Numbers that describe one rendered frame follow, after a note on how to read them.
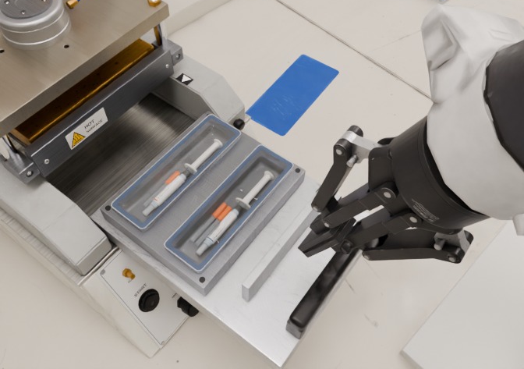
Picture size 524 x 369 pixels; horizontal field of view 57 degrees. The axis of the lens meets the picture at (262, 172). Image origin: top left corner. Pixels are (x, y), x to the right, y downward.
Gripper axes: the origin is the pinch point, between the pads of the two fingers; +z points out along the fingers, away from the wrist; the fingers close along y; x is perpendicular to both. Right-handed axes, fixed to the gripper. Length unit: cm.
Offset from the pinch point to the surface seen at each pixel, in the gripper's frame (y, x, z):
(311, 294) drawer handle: 4.0, -2.9, 6.2
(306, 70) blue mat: -17, 50, 41
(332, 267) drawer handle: 4.1, 1.1, 6.1
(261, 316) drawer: 2.3, -6.7, 11.4
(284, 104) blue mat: -15, 39, 41
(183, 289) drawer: -5.9, -9.6, 14.8
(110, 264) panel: -14.6, -11.6, 23.9
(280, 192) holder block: -5.3, 6.3, 11.4
